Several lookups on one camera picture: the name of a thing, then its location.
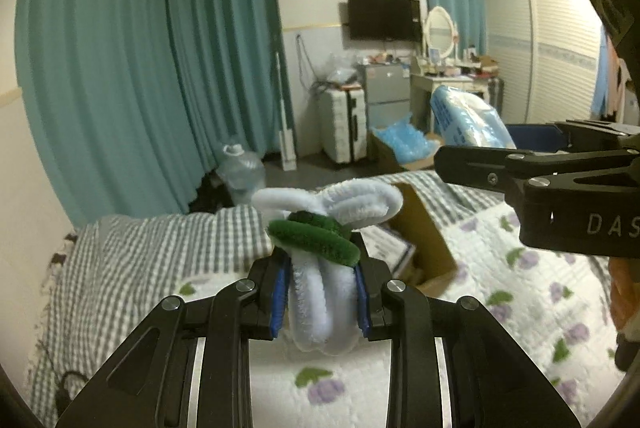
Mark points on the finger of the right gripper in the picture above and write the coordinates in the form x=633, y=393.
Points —
x=544, y=138
x=482, y=168

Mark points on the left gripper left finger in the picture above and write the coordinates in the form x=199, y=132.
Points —
x=188, y=355

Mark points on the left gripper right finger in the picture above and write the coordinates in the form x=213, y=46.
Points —
x=452, y=363

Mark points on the small blue tissue packet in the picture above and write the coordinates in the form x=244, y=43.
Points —
x=464, y=119

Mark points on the floral tissue paper pack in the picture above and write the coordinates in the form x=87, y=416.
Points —
x=385, y=245

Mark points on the white and green fuzzy bundle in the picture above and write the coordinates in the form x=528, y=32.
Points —
x=315, y=228

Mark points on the hanging clothes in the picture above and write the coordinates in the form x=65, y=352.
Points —
x=612, y=83

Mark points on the white dressing table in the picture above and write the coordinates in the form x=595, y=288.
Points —
x=425, y=79

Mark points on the white sliding wardrobe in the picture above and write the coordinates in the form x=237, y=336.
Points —
x=548, y=57

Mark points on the brown cardboard box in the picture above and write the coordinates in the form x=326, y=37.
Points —
x=432, y=268

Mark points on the grey checkered bedsheet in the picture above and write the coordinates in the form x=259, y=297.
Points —
x=117, y=270

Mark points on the grey mini fridge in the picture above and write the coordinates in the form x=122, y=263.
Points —
x=387, y=91

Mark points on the white oval vanity mirror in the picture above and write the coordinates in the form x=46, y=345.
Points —
x=439, y=32

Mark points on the white suitcase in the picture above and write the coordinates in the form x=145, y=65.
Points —
x=343, y=124

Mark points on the clear water jug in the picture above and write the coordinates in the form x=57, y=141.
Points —
x=242, y=172

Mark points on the white flat mop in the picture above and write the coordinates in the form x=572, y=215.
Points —
x=286, y=133

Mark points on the teal curtain left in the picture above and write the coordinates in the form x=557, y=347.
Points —
x=131, y=101

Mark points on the black wall television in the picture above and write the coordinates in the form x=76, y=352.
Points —
x=386, y=20

